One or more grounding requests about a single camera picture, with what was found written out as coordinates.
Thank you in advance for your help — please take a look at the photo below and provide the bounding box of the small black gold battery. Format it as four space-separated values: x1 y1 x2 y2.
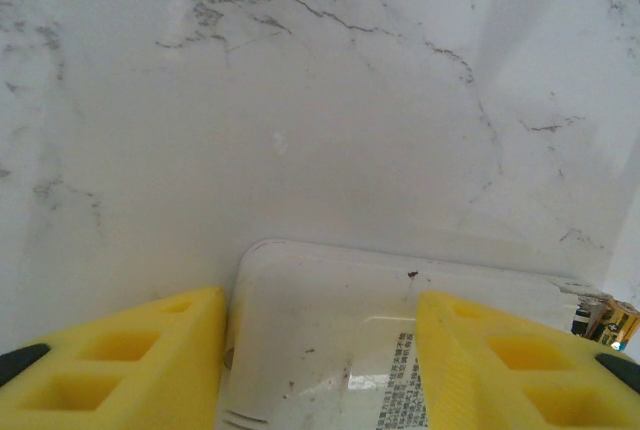
571 294 609 337
594 298 640 354

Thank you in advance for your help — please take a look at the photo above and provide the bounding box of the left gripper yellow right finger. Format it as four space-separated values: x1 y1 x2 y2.
415 290 640 430

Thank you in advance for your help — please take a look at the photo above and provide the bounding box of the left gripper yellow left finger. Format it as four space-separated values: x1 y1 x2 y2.
0 286 229 430

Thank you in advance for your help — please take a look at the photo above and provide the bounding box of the white remote control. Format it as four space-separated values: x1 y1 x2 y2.
214 237 614 430

